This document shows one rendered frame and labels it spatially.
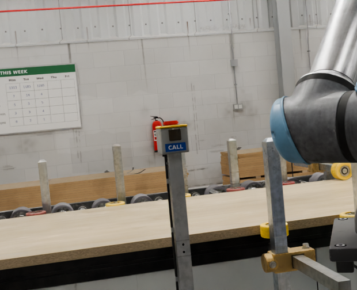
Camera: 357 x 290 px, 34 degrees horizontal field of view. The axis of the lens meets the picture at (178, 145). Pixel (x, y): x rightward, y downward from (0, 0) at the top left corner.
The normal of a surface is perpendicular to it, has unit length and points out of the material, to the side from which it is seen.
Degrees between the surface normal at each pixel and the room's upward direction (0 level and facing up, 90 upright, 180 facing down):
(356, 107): 58
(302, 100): 46
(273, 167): 90
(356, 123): 84
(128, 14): 90
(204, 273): 90
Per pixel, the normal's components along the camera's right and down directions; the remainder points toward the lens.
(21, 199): 0.25, 0.03
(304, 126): -0.66, -0.04
